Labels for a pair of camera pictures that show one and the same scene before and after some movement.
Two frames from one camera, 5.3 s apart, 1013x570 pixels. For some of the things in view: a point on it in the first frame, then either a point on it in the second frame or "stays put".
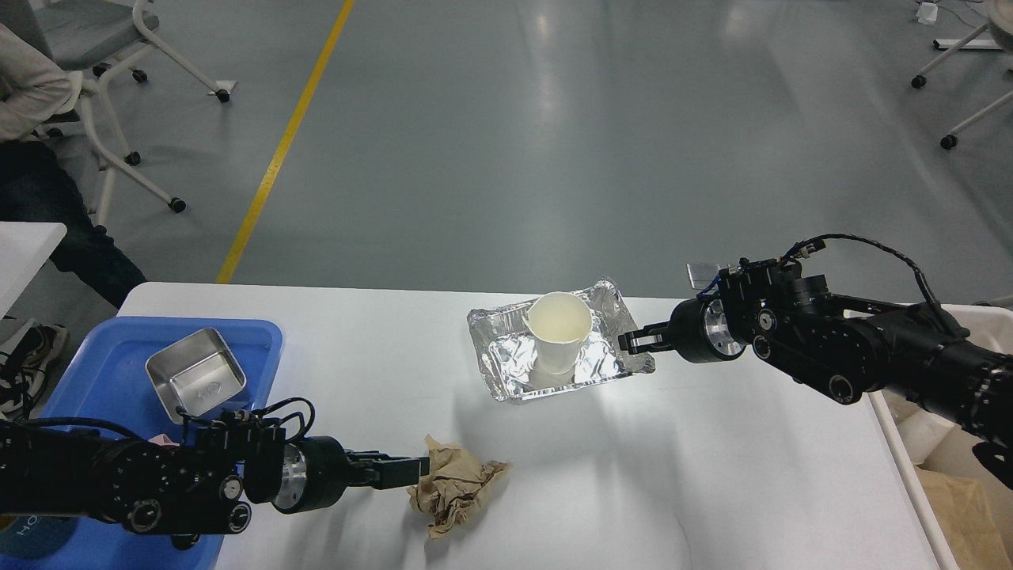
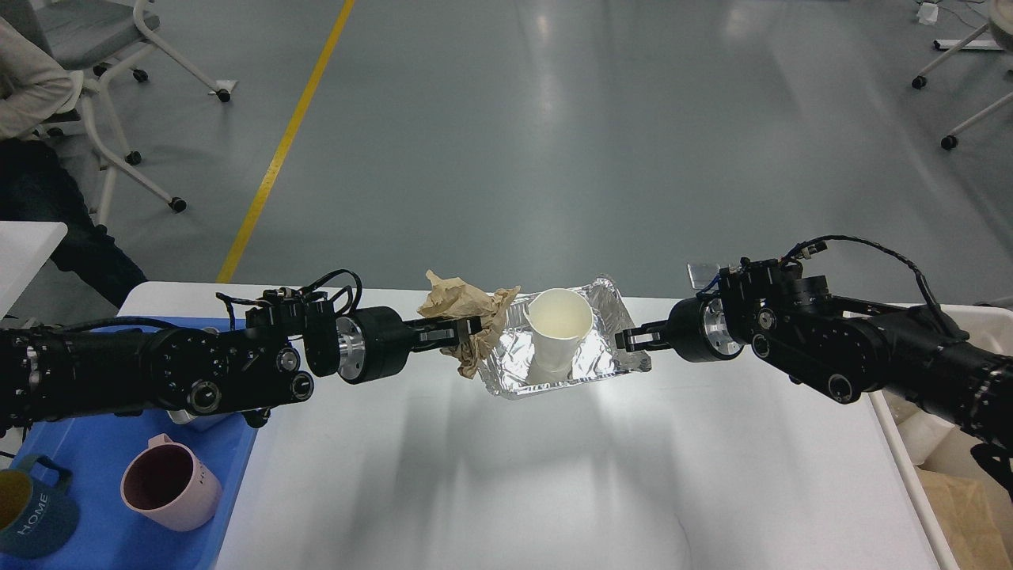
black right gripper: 698,332 stays put
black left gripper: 317,471 -> 372,343
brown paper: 456,487 -> 450,297
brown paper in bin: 961,510 stays put
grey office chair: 92,37 stays put
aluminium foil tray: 509,354 stays put
